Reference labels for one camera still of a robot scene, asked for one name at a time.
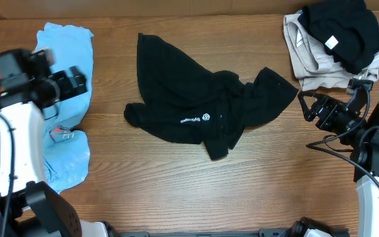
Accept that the black polo shirt with logo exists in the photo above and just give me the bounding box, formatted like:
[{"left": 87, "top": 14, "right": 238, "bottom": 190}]
[{"left": 124, "top": 34, "right": 298, "bottom": 160}]

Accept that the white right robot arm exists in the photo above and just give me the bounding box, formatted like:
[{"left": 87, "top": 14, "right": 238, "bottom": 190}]
[{"left": 298, "top": 90, "right": 379, "bottom": 236}]

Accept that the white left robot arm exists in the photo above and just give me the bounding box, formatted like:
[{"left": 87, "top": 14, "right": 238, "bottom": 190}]
[{"left": 0, "top": 48, "right": 110, "bottom": 237}]

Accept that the folded beige garment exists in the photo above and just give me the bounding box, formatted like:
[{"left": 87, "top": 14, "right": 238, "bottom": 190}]
[{"left": 283, "top": 13, "right": 379, "bottom": 91}]

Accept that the light blue t-shirt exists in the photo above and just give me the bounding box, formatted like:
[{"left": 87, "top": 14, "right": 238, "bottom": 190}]
[{"left": 36, "top": 22, "right": 93, "bottom": 193}]

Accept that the folded black garment with tag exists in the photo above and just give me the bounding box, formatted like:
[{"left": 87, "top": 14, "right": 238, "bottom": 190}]
[{"left": 297, "top": 0, "right": 379, "bottom": 74}]

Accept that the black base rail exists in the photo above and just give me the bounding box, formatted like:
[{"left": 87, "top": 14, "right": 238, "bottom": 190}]
[{"left": 118, "top": 227, "right": 351, "bottom": 237}]

